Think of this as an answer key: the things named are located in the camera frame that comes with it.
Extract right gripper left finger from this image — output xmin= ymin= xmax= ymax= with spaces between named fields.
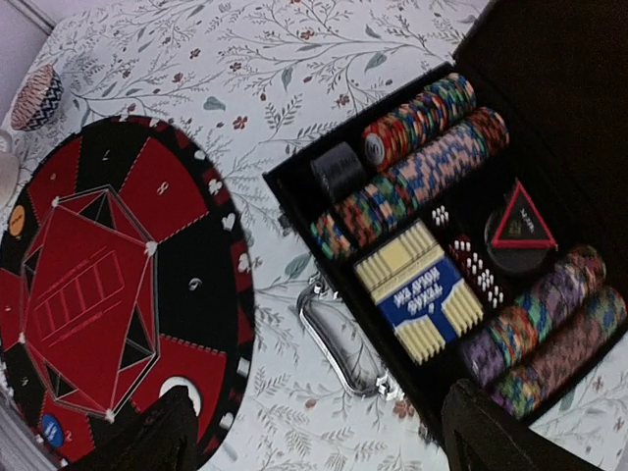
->
xmin=73 ymin=386 xmax=198 ymax=471

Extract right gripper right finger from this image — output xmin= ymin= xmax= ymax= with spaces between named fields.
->
xmin=441 ymin=380 xmax=598 ymax=470

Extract white dealer button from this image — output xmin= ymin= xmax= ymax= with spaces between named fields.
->
xmin=159 ymin=376 xmax=203 ymax=418

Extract blue small blind button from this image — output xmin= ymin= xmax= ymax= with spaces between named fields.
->
xmin=41 ymin=413 xmax=66 ymax=448

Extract orange big blind button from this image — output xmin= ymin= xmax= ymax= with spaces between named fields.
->
xmin=9 ymin=205 xmax=26 ymax=237

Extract boxed texas holdem cards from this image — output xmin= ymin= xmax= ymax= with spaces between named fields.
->
xmin=354 ymin=221 xmax=484 ymax=364

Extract chip row outer right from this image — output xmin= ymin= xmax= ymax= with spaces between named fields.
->
xmin=492 ymin=287 xmax=627 ymax=419

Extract chip row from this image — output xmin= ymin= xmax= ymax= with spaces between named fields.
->
xmin=460 ymin=245 xmax=606 ymax=387
xmin=362 ymin=73 xmax=477 ymax=172
xmin=310 ymin=107 xmax=509 ymax=259
xmin=492 ymin=287 xmax=627 ymax=419

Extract chip row inner right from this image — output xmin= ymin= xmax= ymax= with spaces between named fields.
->
xmin=460 ymin=245 xmax=606 ymax=387

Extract red dice set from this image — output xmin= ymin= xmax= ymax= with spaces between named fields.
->
xmin=427 ymin=204 xmax=506 ymax=311

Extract round red black poker mat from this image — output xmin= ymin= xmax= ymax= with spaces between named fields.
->
xmin=1 ymin=116 xmax=255 ymax=465

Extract black triangle logo disc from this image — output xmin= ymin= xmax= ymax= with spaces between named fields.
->
xmin=484 ymin=180 xmax=558 ymax=277

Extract black poker chip case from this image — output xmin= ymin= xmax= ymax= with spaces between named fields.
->
xmin=265 ymin=1 xmax=627 ymax=438

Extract black chip stack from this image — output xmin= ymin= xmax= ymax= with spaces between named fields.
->
xmin=310 ymin=142 xmax=367 ymax=203

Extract chip row back left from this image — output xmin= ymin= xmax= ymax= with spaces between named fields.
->
xmin=362 ymin=73 xmax=477 ymax=172

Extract red patterned small bowl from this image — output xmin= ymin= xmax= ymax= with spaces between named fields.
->
xmin=11 ymin=64 xmax=64 ymax=131

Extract chrome case handle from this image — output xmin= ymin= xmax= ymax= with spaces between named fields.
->
xmin=295 ymin=280 xmax=404 ymax=401

